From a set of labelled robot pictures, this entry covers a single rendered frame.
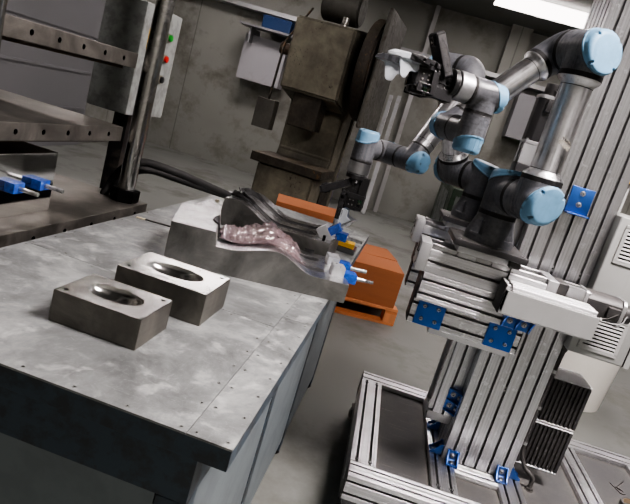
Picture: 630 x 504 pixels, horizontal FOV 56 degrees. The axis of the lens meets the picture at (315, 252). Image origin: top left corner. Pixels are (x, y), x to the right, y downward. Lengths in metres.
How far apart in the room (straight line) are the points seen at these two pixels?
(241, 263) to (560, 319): 0.91
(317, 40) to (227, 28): 4.81
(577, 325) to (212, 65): 8.77
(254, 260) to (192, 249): 0.16
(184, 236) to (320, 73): 3.90
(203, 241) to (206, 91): 8.56
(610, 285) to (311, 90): 3.73
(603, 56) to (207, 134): 8.68
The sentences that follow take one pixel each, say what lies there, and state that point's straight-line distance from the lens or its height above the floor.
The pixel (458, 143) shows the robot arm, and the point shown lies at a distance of 1.63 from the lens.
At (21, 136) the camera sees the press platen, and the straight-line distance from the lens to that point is 1.76.
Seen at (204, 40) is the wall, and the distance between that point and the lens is 10.17.
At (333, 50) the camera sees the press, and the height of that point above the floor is 1.78.
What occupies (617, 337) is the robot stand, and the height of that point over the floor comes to 0.86.
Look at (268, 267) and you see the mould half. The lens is 1.60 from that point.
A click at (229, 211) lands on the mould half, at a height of 0.89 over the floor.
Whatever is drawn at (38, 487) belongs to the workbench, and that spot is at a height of 0.60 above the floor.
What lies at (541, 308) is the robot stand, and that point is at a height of 0.93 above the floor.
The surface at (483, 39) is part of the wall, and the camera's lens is 9.74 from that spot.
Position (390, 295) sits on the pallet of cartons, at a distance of 4.16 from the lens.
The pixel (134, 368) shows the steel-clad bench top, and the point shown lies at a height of 0.80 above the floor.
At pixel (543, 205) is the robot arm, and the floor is 1.20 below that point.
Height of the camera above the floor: 1.28
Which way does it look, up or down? 13 degrees down
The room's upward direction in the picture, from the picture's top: 16 degrees clockwise
